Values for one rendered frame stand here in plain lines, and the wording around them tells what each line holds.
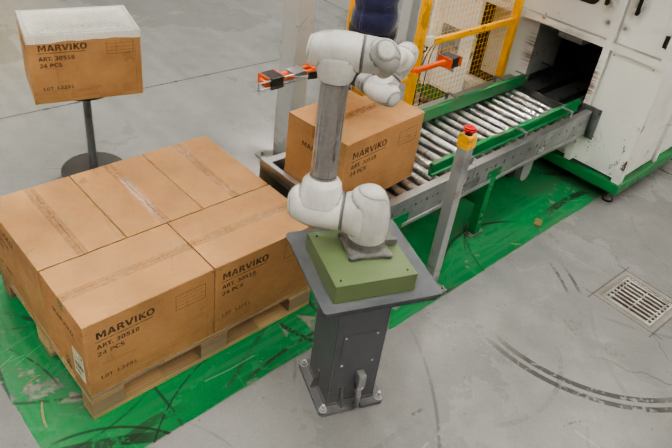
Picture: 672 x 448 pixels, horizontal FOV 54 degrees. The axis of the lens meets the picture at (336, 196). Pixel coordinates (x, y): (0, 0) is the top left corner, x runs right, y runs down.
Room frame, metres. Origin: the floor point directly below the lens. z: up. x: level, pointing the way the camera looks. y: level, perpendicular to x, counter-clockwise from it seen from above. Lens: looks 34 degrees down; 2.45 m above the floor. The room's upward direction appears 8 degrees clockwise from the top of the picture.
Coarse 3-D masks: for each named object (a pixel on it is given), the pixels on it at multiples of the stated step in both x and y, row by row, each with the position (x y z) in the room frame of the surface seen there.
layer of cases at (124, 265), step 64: (64, 192) 2.52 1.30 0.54; (128, 192) 2.59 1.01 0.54; (192, 192) 2.66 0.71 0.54; (256, 192) 2.74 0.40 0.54; (0, 256) 2.33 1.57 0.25; (64, 256) 2.07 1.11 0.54; (128, 256) 2.13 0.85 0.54; (192, 256) 2.18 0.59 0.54; (256, 256) 2.29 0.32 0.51; (64, 320) 1.80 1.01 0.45; (128, 320) 1.82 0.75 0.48; (192, 320) 2.04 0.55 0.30
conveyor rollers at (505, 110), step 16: (496, 96) 4.36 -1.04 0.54; (512, 96) 4.38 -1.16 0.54; (528, 96) 4.41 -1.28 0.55; (464, 112) 4.00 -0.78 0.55; (480, 112) 4.03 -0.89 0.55; (496, 112) 4.13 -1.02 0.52; (512, 112) 4.15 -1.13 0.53; (528, 112) 4.17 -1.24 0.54; (544, 112) 4.19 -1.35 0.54; (432, 128) 3.72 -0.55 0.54; (448, 128) 3.74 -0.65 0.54; (480, 128) 3.80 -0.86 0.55; (496, 128) 3.83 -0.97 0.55; (432, 144) 3.49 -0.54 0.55; (448, 144) 3.52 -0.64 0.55; (416, 160) 3.31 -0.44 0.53; (432, 160) 3.35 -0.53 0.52; (416, 176) 3.10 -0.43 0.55; (432, 176) 3.13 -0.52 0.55; (400, 192) 2.93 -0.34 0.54
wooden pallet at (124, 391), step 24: (264, 312) 2.43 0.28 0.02; (288, 312) 2.45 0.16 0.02; (48, 336) 1.98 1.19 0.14; (216, 336) 2.13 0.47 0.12; (240, 336) 2.24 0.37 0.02; (168, 360) 1.94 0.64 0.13; (192, 360) 2.05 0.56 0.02; (120, 384) 1.78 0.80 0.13; (144, 384) 1.88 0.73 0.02; (96, 408) 1.69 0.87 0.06
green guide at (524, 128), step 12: (564, 108) 4.07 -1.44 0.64; (576, 108) 4.26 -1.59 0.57; (528, 120) 3.82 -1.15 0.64; (540, 120) 3.91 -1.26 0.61; (552, 120) 4.02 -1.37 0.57; (504, 132) 3.61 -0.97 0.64; (516, 132) 3.71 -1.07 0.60; (528, 132) 3.81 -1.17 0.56; (480, 144) 3.42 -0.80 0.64; (492, 144) 3.53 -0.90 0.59; (444, 156) 3.21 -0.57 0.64; (432, 168) 3.11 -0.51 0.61; (444, 168) 3.20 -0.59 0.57
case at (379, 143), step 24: (360, 96) 3.18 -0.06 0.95; (288, 120) 2.89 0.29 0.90; (312, 120) 2.83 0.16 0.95; (360, 120) 2.90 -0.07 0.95; (384, 120) 2.94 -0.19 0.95; (408, 120) 2.99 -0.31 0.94; (288, 144) 2.88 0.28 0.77; (312, 144) 2.77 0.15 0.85; (360, 144) 2.71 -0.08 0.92; (384, 144) 2.86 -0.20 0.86; (408, 144) 3.03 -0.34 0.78; (288, 168) 2.87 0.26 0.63; (360, 168) 2.73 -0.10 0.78; (384, 168) 2.89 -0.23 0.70; (408, 168) 3.07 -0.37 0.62
